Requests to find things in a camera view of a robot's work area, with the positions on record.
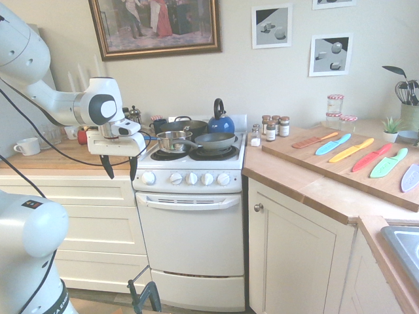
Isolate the white corner cabinet door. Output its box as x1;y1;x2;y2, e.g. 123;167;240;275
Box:
247;177;357;314

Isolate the steel sink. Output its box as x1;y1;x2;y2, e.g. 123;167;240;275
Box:
380;225;419;281

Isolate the dark wok pan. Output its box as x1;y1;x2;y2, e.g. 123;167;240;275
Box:
159;116;208;137

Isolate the grey frying pan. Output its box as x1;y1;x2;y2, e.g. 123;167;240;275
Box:
194;132;236;151

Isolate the yellow knife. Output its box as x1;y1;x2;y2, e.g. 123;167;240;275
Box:
328;137;375;164

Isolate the grey cube and polyhedron print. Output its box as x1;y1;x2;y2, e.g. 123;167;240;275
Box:
251;3;293;50

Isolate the white oven bottom drawer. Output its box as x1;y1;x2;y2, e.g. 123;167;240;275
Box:
150;268;246;313

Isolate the dark blue mug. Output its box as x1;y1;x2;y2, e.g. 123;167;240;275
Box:
149;119;169;135

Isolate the glass salt shaker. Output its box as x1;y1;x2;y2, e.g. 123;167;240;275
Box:
250;123;261;147

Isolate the steel saucepan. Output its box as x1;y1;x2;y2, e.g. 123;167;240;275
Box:
155;130;204;153

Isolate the tall glass jar checkered lid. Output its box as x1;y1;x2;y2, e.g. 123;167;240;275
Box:
327;94;345;116

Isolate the green utensil holder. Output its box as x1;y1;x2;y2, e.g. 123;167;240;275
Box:
400;102;419;132

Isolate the orange knife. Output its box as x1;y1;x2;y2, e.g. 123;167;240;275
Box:
291;131;339;149

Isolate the blue kettle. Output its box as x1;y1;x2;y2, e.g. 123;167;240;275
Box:
208;97;236;135

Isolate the french press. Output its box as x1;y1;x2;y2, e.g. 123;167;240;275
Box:
127;105;142;127

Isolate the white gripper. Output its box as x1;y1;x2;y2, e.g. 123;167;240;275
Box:
86;129;147;181

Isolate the green knife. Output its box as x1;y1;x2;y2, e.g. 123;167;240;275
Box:
369;148;409;179

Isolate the gold framed painting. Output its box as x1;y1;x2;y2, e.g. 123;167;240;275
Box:
88;0;223;62

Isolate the white drawer cabinet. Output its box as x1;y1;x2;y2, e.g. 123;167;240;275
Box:
0;169;152;294

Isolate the dark plant leaf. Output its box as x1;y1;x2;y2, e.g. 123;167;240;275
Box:
382;65;407;79

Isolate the grey bowl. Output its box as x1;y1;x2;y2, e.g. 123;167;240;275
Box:
397;130;419;144

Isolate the white coffee mug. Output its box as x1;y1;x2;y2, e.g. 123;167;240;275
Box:
13;137;41;156

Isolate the purple knife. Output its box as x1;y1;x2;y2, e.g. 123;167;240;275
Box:
400;163;419;193

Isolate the short glass jar checkered lid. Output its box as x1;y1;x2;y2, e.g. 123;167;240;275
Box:
339;114;358;132

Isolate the black clamp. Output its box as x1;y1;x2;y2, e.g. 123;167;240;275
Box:
127;278;162;314

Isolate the white freestanding oven stove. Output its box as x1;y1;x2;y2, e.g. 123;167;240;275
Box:
132;113;247;313

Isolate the wooden cutting board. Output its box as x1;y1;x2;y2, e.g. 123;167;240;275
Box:
261;126;419;213

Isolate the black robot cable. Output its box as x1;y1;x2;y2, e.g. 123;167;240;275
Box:
0;78;171;314

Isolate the glass tumbler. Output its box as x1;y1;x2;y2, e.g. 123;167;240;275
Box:
39;123;62;150

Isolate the blue knife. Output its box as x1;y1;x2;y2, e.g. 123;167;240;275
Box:
315;133;352;156

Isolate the black whisk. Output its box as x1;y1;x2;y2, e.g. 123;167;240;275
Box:
394;80;410;105

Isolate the grey sphere and cubes print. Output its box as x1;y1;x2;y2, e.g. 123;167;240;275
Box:
308;32;354;78

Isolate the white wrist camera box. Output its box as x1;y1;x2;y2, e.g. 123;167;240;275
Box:
113;118;141;137

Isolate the white oven door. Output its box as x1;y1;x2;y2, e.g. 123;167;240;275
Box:
135;191;246;277

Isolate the small potted succulent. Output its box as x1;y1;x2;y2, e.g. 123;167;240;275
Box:
381;116;403;143

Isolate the red knife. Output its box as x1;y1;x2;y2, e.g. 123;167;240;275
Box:
352;143;393;173

